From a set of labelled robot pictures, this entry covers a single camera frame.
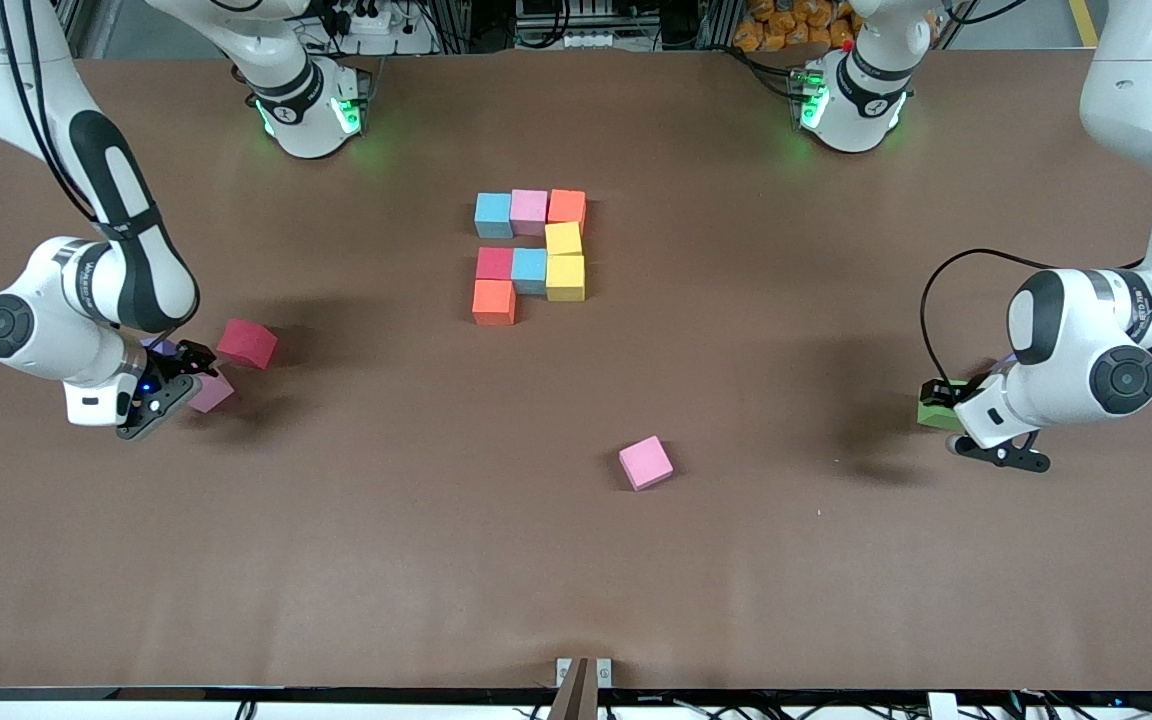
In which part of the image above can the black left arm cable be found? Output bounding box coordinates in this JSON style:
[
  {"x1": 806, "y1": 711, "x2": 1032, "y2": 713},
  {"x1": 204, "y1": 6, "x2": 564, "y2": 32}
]
[{"x1": 920, "y1": 248, "x2": 1057, "y2": 386}]

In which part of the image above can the green foam cube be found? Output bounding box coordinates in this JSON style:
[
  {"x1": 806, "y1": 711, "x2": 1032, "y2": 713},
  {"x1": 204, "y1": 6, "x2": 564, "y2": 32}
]
[{"x1": 916, "y1": 382, "x2": 969, "y2": 432}]

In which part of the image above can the brown camera mount post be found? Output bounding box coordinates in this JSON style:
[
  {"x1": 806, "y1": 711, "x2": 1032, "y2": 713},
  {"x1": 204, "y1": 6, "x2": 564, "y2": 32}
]
[{"x1": 548, "y1": 658, "x2": 599, "y2": 720}]

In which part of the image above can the pink foam cube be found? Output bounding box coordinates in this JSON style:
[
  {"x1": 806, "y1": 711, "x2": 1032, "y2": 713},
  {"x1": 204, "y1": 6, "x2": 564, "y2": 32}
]
[
  {"x1": 186, "y1": 370, "x2": 236, "y2": 414},
  {"x1": 618, "y1": 435, "x2": 675, "y2": 492},
  {"x1": 511, "y1": 189, "x2": 549, "y2": 237}
]

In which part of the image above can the orange foam cube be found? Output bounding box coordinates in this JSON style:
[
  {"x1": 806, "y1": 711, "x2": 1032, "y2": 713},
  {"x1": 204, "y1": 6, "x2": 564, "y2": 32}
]
[
  {"x1": 547, "y1": 189, "x2": 587, "y2": 236},
  {"x1": 472, "y1": 279, "x2": 518, "y2": 327}
]

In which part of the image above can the white power strip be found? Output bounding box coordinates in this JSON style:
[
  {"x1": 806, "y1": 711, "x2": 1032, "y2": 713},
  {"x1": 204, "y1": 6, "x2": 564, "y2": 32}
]
[{"x1": 331, "y1": 0, "x2": 437, "y2": 56}]

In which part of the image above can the blue foam cube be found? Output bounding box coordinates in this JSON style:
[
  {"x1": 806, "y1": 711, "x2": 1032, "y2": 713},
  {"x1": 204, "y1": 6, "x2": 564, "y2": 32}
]
[
  {"x1": 475, "y1": 192, "x2": 514, "y2": 239},
  {"x1": 511, "y1": 248, "x2": 549, "y2": 296}
]

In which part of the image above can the small metal bracket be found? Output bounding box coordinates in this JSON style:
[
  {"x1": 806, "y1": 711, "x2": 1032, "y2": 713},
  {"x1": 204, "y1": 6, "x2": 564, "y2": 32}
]
[{"x1": 556, "y1": 657, "x2": 613, "y2": 689}]

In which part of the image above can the white socket strip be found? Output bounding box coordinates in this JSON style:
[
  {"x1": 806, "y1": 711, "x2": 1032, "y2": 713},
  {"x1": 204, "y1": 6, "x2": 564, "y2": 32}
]
[{"x1": 521, "y1": 0, "x2": 647, "y2": 51}]

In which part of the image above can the bag of orange items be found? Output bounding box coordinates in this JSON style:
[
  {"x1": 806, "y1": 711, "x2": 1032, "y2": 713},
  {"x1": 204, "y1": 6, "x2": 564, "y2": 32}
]
[{"x1": 733, "y1": 0, "x2": 857, "y2": 53}]

